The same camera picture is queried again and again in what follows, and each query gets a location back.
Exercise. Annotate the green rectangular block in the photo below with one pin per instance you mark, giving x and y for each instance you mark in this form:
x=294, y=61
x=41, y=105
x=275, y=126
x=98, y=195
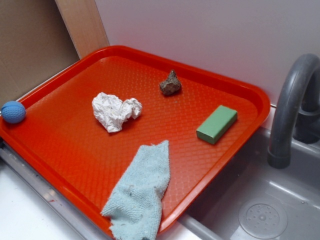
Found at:
x=216, y=125

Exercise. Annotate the blue textured ball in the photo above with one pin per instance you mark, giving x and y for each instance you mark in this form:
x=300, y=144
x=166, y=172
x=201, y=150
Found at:
x=13, y=112

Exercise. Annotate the wooden beam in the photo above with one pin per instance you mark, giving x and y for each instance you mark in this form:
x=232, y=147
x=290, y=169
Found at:
x=84, y=25

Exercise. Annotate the brown cardboard panel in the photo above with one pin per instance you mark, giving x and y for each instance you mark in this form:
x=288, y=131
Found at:
x=34, y=46

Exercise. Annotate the light blue cloth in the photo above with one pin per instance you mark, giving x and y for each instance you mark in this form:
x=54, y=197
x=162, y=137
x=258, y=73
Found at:
x=135, y=204

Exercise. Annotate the crumpled white paper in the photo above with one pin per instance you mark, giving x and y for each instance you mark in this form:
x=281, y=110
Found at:
x=111, y=112

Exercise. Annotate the brown grey rock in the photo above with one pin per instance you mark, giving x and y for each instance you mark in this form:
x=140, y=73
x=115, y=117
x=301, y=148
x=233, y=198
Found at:
x=171, y=85

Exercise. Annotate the orange plastic tray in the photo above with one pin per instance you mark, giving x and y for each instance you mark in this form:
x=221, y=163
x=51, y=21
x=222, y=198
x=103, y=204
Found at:
x=62, y=140

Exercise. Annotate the grey plastic sink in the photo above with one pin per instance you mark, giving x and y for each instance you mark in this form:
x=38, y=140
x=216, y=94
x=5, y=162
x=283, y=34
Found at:
x=250, y=200

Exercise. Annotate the grey plastic faucet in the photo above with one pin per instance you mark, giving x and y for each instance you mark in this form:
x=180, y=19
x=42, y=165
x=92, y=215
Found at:
x=297, y=114

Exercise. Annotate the metal rail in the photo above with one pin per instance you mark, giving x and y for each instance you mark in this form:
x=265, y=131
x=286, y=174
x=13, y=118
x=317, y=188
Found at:
x=75, y=219

